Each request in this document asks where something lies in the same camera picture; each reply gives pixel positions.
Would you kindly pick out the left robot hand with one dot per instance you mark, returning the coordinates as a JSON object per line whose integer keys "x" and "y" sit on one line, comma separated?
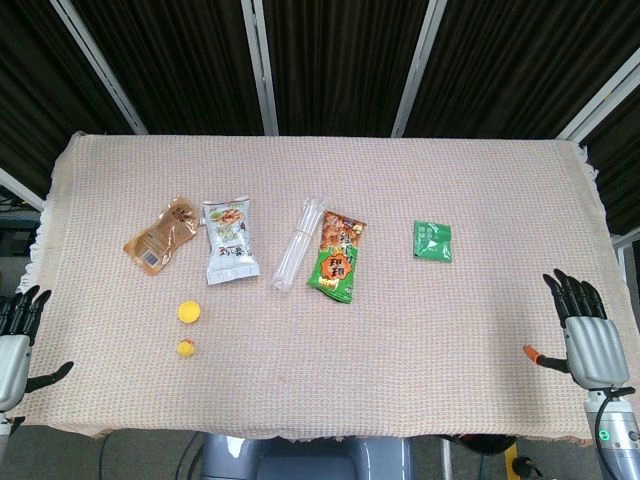
{"x": 12, "y": 352}

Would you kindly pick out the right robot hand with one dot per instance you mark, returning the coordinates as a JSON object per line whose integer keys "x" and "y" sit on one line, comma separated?
{"x": 590, "y": 345}

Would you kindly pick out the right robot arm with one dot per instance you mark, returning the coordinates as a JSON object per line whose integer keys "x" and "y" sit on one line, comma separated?
{"x": 616, "y": 435}

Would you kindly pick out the yellow power strip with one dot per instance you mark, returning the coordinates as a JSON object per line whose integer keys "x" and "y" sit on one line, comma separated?
{"x": 520, "y": 462}

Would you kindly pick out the small green sachet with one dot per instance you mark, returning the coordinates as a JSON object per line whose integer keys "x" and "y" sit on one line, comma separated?
{"x": 432, "y": 241}

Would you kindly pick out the brown snack packet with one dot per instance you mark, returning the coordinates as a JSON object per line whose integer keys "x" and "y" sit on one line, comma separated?
{"x": 162, "y": 236}

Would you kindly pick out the white snack packet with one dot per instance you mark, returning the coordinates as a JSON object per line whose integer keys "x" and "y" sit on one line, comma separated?
{"x": 230, "y": 242}

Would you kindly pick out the green orange snack packet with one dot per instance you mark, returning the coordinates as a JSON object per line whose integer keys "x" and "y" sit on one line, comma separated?
{"x": 336, "y": 257}

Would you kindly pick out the pink woven tablecloth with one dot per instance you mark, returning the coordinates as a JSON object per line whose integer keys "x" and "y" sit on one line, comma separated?
{"x": 320, "y": 280}

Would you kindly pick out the clear plastic tube bundle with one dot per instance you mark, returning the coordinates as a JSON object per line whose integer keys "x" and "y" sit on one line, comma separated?
{"x": 298, "y": 246}

